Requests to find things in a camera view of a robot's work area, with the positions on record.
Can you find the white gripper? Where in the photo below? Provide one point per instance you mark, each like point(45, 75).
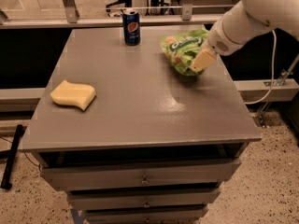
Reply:
point(219, 42)

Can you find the green rice chip bag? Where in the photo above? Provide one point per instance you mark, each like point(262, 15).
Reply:
point(182, 49)

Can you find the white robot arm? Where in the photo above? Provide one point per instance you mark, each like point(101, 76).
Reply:
point(263, 16)

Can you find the blue pepsi can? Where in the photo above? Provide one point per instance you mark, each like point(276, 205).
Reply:
point(131, 26)

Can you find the grey drawer cabinet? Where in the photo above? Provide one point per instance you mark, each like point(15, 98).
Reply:
point(144, 111)

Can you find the middle grey drawer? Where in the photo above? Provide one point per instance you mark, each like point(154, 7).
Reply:
point(143, 199)

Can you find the grey drawer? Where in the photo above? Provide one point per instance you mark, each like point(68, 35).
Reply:
point(145, 175)
point(143, 199)
point(145, 215)

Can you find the metal railing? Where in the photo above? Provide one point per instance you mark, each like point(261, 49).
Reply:
point(18, 14)

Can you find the yellow sponge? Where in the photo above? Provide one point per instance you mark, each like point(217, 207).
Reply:
point(73, 94)

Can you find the bottom grey drawer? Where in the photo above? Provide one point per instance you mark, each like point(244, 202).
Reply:
point(145, 215)

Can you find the top grey drawer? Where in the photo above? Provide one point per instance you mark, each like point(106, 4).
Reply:
point(145, 175)

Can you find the black bar on floor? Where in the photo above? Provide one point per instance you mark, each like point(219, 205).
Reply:
point(10, 156)

